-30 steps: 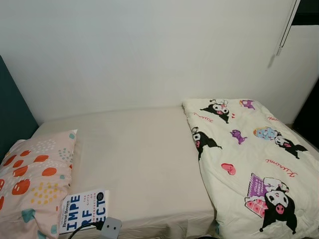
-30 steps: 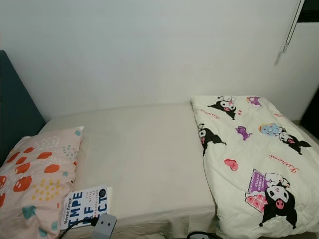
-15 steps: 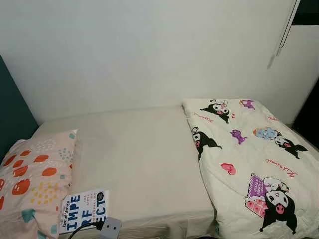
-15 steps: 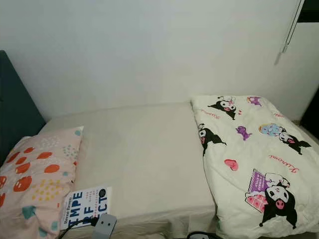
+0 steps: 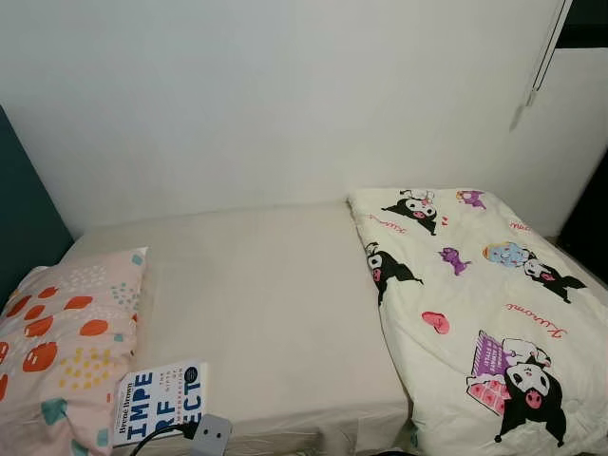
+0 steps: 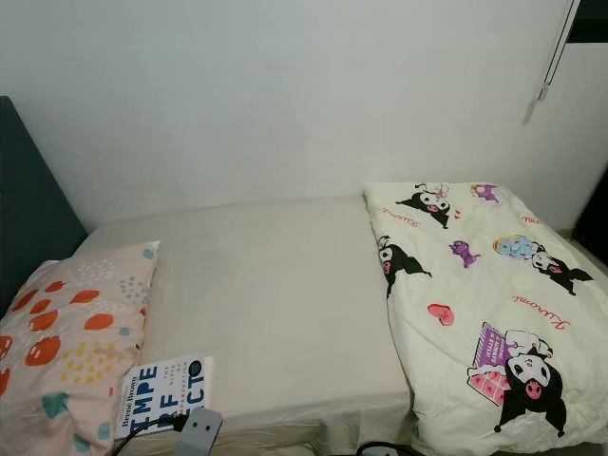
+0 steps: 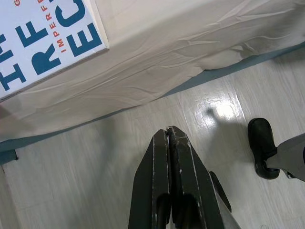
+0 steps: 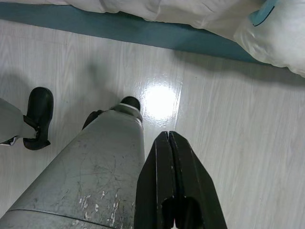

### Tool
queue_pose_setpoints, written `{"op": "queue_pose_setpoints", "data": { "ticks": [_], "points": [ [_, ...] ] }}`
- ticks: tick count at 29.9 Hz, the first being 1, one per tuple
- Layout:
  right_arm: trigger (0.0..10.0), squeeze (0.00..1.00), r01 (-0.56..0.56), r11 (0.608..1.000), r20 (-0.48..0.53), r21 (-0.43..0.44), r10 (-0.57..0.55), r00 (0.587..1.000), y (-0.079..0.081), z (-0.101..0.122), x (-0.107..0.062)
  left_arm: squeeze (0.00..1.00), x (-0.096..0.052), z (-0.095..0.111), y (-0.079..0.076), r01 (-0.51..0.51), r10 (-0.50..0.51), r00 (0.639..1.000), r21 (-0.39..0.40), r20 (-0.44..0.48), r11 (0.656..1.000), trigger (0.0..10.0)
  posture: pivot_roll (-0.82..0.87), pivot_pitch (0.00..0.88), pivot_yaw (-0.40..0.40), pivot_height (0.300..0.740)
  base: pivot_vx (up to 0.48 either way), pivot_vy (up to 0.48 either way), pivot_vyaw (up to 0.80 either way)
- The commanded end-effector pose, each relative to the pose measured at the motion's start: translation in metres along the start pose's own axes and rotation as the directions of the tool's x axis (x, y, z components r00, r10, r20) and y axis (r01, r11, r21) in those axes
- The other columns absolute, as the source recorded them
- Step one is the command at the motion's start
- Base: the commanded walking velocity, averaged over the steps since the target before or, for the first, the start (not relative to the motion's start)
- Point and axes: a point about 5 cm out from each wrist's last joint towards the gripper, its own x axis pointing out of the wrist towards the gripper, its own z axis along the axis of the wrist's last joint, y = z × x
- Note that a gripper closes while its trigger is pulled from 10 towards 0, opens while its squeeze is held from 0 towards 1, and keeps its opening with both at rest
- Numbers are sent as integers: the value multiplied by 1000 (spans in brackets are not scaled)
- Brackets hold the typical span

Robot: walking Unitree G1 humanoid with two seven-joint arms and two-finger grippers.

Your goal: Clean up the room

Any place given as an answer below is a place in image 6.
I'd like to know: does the cream cartoon print blanket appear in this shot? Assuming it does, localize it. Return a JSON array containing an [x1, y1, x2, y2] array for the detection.
[[363, 180, 608, 456]]

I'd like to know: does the dark window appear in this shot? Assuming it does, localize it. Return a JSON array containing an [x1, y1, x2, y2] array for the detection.
[[568, 0, 608, 45]]

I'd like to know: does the black wardrobe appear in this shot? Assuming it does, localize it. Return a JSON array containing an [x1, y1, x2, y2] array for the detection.
[[573, 176, 608, 269]]

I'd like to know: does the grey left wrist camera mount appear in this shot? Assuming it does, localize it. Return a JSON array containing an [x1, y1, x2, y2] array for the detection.
[[176, 407, 225, 456]]

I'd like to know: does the pink pillow with orange patches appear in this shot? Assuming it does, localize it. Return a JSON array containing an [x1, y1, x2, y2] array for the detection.
[[0, 240, 162, 456]]

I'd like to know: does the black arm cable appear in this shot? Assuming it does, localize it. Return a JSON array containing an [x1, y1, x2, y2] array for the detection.
[[122, 412, 189, 456], [356, 441, 415, 456]]

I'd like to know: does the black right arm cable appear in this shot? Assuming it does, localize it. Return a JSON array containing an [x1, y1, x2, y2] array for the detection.
[[356, 441, 415, 456]]

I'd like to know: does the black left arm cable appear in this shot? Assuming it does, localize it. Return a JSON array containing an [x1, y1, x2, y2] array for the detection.
[[122, 412, 189, 456]]

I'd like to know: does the blue padded headboard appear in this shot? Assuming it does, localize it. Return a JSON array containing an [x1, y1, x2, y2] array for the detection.
[[0, 95, 90, 316]]

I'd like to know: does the white blind wand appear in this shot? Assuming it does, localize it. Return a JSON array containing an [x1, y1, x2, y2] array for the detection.
[[537, 0, 583, 102]]

